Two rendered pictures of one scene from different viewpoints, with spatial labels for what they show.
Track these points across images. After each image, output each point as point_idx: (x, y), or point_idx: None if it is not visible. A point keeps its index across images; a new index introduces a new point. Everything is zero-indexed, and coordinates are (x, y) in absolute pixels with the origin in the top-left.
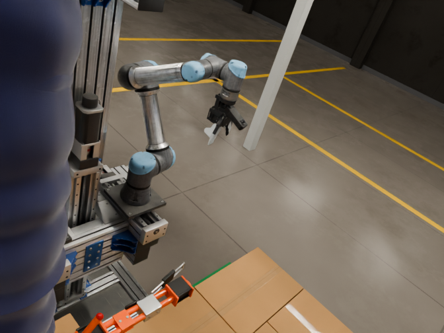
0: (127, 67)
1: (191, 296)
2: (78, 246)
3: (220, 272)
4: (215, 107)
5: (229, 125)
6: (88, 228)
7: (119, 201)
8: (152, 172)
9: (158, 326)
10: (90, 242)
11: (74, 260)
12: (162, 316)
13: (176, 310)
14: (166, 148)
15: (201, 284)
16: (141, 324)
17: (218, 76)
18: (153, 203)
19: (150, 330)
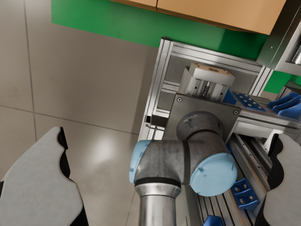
0: None
1: (168, 0)
2: (277, 117)
3: None
4: None
5: (40, 202)
6: (255, 127)
7: (222, 135)
8: (209, 149)
9: (222, 4)
10: (263, 113)
11: (277, 106)
12: (210, 9)
13: (195, 2)
14: (158, 180)
15: (147, 2)
16: (230, 20)
17: None
18: (193, 105)
19: (230, 8)
